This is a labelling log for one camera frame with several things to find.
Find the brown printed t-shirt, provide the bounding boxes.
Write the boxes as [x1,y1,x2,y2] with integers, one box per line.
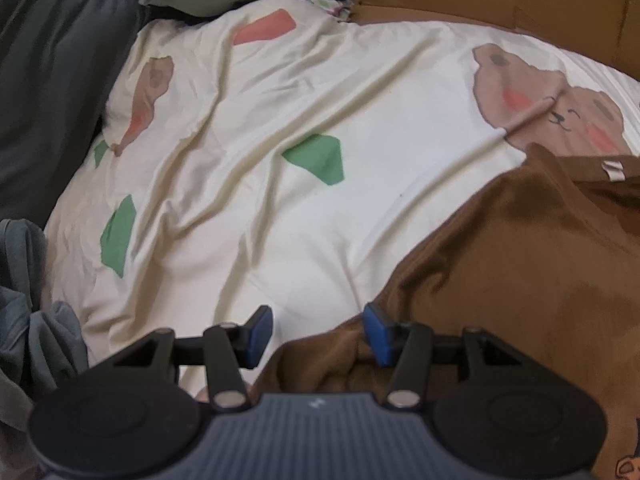
[249,142,640,480]

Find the grey crumpled garment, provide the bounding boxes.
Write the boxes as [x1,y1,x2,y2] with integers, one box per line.
[1,219,89,479]

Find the cream bear print blanket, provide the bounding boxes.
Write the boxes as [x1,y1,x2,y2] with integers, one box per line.
[46,0,639,391]

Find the colourful dotted cloth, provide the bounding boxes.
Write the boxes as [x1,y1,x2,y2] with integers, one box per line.
[310,0,355,22]

